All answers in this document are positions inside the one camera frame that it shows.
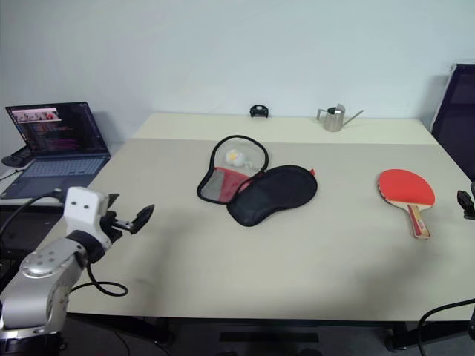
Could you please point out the black handheld controller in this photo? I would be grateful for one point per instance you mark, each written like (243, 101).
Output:
(15, 157)

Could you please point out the red and black paddle case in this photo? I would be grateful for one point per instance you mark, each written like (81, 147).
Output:
(274, 200)

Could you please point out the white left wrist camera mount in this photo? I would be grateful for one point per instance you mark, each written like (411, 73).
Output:
(83, 207)

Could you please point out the black office chair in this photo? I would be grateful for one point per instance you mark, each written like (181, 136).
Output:
(460, 111)

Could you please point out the open dark blue laptop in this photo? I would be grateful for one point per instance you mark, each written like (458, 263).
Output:
(55, 167)

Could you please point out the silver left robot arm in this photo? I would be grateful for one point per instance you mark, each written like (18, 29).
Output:
(37, 293)

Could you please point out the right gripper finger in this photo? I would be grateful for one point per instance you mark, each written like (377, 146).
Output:
(465, 202)

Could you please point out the black table frame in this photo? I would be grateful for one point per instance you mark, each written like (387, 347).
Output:
(259, 322)

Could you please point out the steel watering can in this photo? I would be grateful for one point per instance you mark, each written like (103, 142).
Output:
(334, 120)

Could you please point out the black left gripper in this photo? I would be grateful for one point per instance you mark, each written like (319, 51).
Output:
(111, 222)

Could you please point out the red table tennis paddle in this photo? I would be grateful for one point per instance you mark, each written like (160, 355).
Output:
(404, 187)

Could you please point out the small black clamp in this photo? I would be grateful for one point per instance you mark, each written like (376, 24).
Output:
(259, 111)

